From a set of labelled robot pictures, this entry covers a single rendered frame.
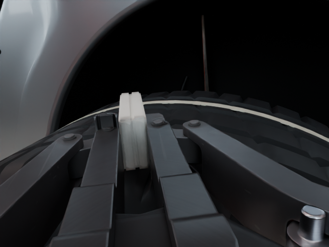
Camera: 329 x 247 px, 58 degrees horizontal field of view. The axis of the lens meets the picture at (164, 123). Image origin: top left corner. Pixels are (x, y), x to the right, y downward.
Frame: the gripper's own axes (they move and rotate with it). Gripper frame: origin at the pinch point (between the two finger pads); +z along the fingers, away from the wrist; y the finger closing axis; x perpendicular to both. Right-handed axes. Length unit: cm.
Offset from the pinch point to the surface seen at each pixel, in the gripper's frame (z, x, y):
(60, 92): 42.0, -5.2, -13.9
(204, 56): 56, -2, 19
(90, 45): 38.6, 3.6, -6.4
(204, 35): 57, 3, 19
